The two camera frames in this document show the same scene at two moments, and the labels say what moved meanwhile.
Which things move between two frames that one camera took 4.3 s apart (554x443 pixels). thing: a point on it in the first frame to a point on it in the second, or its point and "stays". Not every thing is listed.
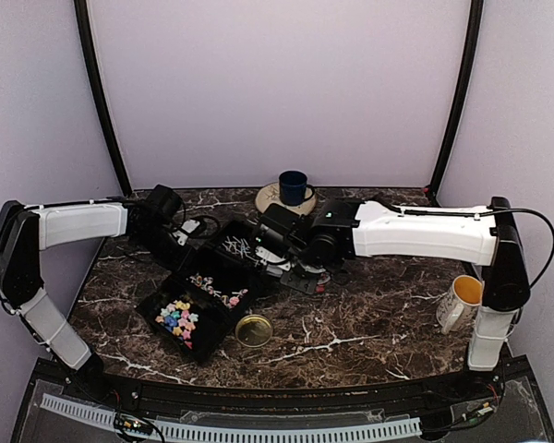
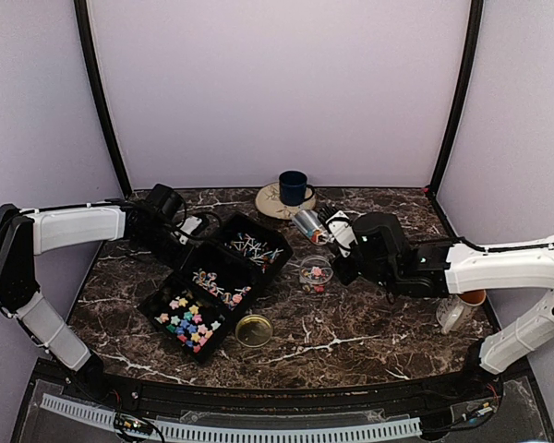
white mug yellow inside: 458,310 stays
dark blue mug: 293,185 stays
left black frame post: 82,15 stays
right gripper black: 307,285 to 345,275
